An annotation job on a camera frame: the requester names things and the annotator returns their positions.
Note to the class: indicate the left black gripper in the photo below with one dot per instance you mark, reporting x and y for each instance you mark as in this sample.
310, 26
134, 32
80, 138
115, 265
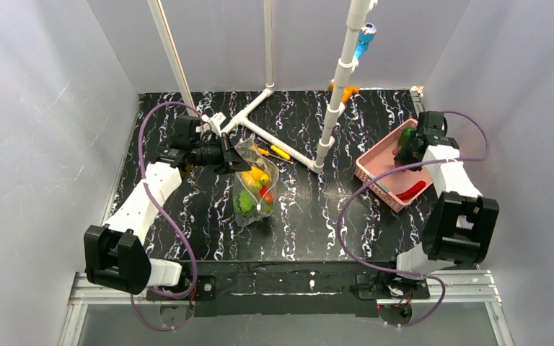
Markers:
228, 156

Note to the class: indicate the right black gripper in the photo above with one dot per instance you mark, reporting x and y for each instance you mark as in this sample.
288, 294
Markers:
405, 156

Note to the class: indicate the green toy bell pepper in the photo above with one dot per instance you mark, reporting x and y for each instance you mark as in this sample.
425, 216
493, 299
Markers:
405, 135

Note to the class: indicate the red toy chili pepper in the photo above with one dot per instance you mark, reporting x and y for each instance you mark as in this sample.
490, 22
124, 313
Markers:
412, 191

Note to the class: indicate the yellow toy banana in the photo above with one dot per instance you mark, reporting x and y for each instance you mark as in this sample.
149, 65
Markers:
250, 183
260, 176

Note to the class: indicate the clear polka dot zip bag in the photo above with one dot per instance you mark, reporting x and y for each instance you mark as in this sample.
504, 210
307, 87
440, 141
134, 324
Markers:
246, 149

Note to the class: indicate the green toy watermelon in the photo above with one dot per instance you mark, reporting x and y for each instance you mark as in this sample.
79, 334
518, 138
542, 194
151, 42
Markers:
244, 203

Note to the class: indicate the orange toy carrot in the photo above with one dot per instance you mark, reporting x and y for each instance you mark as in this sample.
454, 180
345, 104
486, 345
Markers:
266, 194

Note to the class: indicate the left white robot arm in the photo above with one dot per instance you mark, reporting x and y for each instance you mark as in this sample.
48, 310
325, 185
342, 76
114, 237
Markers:
114, 252

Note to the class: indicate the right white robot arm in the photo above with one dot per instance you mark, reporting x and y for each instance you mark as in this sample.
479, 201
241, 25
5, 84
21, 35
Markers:
461, 224

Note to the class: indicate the pink plastic basket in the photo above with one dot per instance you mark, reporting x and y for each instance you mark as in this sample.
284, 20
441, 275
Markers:
380, 159

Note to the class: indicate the orange object at back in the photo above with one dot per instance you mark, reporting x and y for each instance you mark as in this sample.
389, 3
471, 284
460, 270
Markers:
348, 92

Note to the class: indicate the blue hanging bottle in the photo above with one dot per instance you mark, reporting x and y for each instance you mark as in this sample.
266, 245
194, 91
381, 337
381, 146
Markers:
366, 35

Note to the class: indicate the orange handled screwdriver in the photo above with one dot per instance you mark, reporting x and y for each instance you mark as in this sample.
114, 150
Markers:
266, 152

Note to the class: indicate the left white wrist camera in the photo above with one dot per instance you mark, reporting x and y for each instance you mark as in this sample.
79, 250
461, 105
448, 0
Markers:
213, 124

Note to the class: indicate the yellow handled screwdriver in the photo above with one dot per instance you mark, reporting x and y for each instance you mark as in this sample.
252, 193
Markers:
278, 152

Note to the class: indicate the white pvc pipe frame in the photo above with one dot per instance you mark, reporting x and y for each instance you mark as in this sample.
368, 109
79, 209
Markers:
355, 23

